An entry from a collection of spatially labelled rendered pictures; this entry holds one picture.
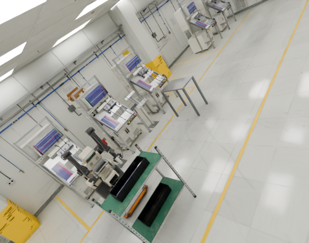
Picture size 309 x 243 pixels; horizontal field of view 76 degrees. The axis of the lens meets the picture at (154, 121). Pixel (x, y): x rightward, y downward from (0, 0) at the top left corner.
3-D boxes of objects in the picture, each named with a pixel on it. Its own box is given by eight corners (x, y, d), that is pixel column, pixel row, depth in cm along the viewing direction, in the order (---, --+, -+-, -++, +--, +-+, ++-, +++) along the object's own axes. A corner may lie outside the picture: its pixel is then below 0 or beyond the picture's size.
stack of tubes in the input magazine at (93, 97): (107, 93, 490) (100, 84, 478) (93, 106, 466) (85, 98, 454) (105, 93, 500) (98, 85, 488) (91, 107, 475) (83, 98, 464)
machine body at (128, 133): (143, 131, 542) (130, 114, 515) (128, 151, 508) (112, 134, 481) (130, 131, 591) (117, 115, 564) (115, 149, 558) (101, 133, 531)
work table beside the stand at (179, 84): (199, 116, 446) (182, 87, 411) (176, 116, 500) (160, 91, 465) (208, 103, 466) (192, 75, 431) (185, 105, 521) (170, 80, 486)
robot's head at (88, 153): (79, 159, 298) (77, 155, 285) (89, 149, 308) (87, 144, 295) (87, 164, 294) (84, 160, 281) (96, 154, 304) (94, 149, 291)
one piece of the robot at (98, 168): (98, 179, 307) (89, 170, 298) (109, 164, 321) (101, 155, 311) (103, 181, 295) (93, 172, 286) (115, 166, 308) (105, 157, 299)
